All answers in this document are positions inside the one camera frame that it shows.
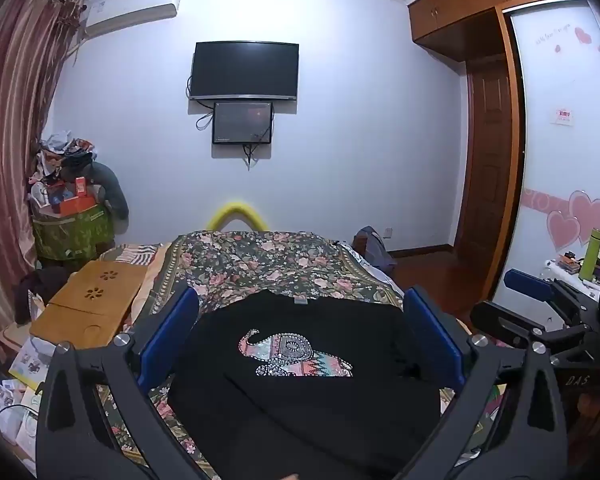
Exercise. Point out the wooden lap desk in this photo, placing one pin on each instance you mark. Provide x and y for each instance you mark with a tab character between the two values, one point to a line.
80	310

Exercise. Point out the wooden overhead cabinets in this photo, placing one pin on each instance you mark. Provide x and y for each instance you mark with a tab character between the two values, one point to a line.
460	5

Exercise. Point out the peach fleece blanket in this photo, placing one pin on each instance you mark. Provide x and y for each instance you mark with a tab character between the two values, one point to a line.
152	280

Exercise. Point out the brown wooden door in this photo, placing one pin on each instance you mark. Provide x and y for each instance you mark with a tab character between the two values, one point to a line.
487	160

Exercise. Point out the black elephant print t-shirt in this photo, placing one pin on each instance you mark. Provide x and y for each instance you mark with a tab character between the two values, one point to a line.
280	410

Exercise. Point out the striped cloth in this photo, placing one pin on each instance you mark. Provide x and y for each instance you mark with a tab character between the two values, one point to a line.
130	254

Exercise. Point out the black wall television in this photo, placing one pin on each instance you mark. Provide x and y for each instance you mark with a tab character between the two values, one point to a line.
244	70

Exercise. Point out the floral blanket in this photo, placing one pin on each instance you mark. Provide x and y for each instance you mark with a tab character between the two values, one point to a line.
260	260

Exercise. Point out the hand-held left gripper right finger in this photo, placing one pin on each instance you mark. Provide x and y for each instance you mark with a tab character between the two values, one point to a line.
432	331

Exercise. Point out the white heart print wardrobe door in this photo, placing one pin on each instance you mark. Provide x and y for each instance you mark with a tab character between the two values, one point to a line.
555	170

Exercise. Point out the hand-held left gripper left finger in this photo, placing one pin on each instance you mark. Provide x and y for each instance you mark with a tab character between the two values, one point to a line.
167	331

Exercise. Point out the pink striped curtain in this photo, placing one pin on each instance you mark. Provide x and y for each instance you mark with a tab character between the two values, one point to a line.
15	135

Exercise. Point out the green patterned bag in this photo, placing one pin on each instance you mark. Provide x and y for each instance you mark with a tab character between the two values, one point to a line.
75	235

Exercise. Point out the pile of clutter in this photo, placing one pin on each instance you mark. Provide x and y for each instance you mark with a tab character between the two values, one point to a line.
62	155

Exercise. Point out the dark purple cloth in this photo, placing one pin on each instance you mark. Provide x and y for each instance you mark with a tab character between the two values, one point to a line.
40	290

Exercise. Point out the green bottle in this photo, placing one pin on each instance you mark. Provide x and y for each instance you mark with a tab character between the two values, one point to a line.
590	255

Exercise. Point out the small wall monitor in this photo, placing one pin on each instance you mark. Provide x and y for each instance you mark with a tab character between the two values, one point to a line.
241	122

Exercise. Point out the red door sticker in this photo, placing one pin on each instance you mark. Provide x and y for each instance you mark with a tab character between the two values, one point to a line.
565	116

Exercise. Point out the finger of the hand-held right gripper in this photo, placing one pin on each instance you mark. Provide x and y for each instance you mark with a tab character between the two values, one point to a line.
505	317
527	285

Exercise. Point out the white wall socket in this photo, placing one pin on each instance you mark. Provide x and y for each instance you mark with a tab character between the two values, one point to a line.
389	232

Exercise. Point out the white cardboard box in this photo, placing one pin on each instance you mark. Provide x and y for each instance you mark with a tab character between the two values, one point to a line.
30	360

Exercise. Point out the yellow foam tube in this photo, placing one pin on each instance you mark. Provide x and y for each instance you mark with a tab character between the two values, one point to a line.
236	209

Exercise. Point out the white air conditioner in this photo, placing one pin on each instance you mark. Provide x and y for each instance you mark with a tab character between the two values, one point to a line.
130	7

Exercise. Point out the orange box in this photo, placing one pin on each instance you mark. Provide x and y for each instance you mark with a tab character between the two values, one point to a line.
75	205

